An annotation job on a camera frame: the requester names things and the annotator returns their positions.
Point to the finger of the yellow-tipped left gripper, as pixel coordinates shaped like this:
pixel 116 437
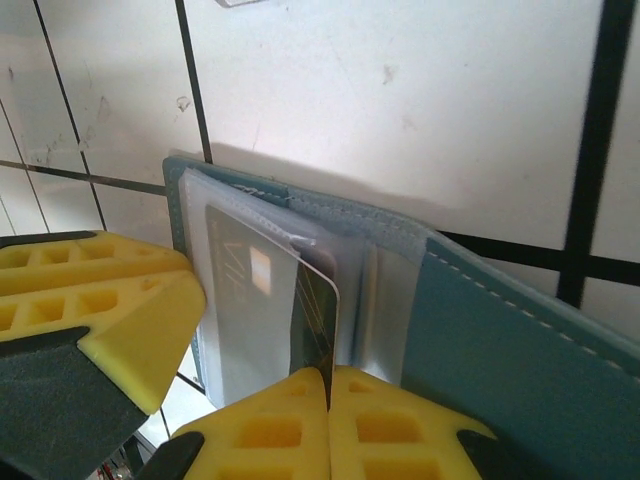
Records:
pixel 125 320
pixel 75 260

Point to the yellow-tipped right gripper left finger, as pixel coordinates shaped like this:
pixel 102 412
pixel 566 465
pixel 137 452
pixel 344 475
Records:
pixel 260 440

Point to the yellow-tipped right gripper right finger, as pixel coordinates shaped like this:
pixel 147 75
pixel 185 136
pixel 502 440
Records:
pixel 400 440

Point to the teal leather card holder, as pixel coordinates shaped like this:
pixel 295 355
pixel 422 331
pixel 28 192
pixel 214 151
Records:
pixel 500 350

